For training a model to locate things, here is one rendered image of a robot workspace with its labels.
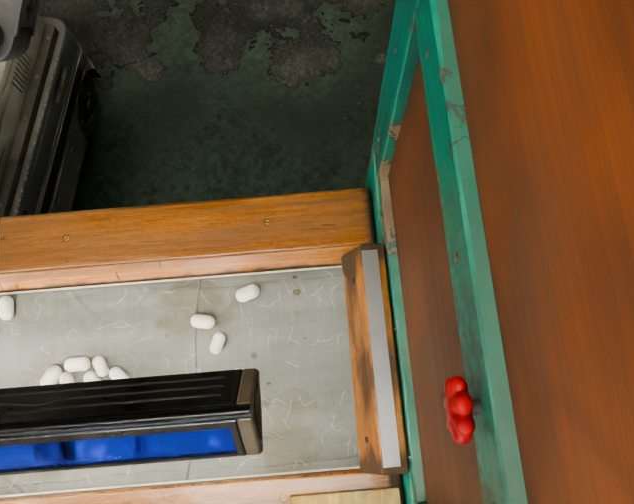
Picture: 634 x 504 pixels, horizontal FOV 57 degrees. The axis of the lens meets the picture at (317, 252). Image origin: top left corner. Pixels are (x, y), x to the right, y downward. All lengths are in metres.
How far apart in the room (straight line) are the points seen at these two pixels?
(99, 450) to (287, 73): 1.51
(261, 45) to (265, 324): 1.25
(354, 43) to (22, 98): 0.99
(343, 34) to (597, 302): 1.79
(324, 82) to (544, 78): 1.63
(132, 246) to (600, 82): 0.79
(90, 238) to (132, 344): 0.18
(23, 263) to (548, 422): 0.83
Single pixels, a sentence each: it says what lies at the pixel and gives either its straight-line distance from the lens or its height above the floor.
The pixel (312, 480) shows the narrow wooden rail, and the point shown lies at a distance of 0.87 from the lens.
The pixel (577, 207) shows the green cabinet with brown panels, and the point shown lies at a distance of 0.26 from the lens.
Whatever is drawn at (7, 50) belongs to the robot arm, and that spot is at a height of 1.11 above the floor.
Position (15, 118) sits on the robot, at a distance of 1.60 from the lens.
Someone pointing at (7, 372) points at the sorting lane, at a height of 0.74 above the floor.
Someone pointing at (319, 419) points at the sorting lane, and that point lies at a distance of 0.89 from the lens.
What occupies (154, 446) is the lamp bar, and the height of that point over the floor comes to 1.08.
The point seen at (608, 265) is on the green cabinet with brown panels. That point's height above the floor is 1.41.
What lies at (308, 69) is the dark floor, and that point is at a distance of 1.93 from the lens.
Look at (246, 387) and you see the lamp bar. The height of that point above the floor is 1.09.
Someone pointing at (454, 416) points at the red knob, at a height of 1.25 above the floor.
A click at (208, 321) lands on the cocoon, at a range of 0.90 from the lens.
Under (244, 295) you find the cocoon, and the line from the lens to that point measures 0.89.
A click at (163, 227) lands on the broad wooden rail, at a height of 0.76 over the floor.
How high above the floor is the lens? 1.63
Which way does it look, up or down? 75 degrees down
